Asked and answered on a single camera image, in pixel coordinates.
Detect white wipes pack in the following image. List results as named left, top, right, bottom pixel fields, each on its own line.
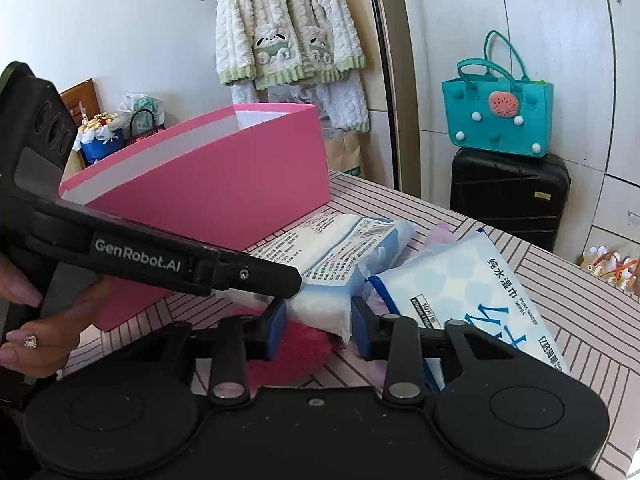
left=250, top=212, right=416, bottom=342

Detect person's left hand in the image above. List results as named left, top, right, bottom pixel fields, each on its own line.
left=1, top=278, right=108, bottom=378

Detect pink storage box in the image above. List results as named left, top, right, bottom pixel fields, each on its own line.
left=58, top=102, right=332, bottom=333

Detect red fuzzy plush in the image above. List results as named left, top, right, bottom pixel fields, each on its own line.
left=247, top=321, right=345, bottom=391

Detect blue flower basket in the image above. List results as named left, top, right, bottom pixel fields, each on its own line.
left=73, top=113, right=126, bottom=165

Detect striped pink tablecloth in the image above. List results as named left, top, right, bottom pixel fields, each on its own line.
left=62, top=171, right=639, bottom=479

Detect blue white tissue pack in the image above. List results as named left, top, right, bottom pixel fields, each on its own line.
left=368, top=229, right=568, bottom=373

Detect white plastic bag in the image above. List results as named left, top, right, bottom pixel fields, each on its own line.
left=118, top=92, right=165, bottom=139

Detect brown paper bag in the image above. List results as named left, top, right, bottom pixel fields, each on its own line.
left=324, top=131, right=362, bottom=177

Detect white orange slippers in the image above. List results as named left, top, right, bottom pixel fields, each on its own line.
left=579, top=246, right=639, bottom=294

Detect black suitcase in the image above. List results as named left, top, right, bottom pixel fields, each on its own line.
left=450, top=148, right=570, bottom=252

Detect cream knitted cardigan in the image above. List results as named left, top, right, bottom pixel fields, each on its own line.
left=216, top=0, right=367, bottom=90

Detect teal felt handbag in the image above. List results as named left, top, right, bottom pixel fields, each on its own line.
left=442, top=29, right=554, bottom=158

